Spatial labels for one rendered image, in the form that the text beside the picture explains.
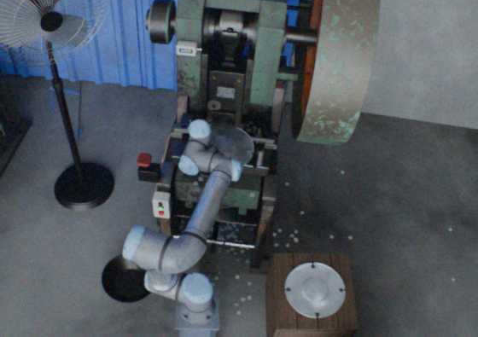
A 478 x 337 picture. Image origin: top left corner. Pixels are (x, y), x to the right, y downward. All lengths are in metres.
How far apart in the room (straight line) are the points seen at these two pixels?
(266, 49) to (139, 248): 0.84
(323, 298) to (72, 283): 1.34
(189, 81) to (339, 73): 0.66
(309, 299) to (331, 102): 1.03
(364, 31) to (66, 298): 2.00
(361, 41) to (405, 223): 1.79
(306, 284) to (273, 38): 1.15
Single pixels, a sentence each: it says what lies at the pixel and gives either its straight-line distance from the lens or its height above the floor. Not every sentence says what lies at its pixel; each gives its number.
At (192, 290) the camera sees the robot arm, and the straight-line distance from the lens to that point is 1.84.
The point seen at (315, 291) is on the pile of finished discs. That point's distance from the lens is 2.26.
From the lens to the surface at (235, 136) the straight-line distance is 2.18.
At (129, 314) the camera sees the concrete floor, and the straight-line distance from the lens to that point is 2.56.
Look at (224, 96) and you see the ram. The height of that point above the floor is 1.04.
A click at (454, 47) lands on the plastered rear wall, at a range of 3.45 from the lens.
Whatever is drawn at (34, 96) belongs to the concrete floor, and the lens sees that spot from 3.79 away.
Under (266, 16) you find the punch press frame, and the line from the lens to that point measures 1.72.
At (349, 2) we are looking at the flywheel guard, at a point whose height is 1.64.
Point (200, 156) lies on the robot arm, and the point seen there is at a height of 1.08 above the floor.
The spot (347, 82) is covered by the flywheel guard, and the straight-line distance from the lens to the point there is 1.52.
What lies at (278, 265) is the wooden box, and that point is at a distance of 2.30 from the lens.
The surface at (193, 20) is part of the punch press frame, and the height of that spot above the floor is 1.43.
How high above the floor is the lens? 2.33
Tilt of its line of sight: 48 degrees down
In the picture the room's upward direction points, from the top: 6 degrees clockwise
